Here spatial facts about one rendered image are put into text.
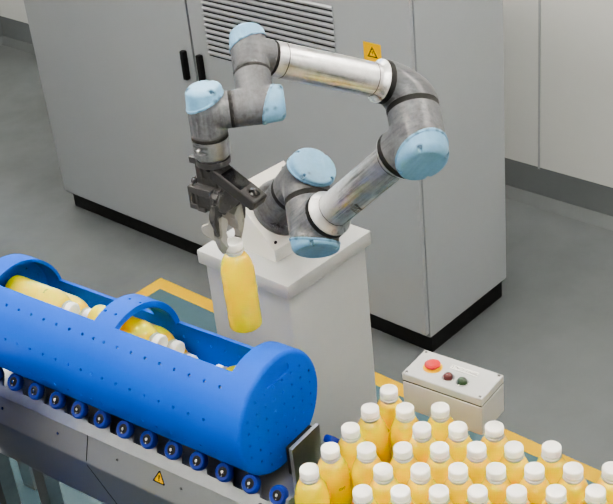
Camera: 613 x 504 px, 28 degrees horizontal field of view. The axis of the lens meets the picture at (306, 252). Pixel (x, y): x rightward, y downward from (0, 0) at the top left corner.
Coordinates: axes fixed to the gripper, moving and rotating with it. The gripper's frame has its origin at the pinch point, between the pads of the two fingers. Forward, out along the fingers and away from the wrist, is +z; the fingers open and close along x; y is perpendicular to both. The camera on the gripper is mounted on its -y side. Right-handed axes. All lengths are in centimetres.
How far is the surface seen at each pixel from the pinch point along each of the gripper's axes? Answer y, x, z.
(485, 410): -48, -20, 39
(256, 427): -12.1, 13.8, 34.4
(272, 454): -12.1, 10.0, 44.5
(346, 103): 82, -156, 49
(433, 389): -36, -18, 37
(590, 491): -80, -3, 34
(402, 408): -35.5, -6.6, 34.3
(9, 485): 85, 13, 95
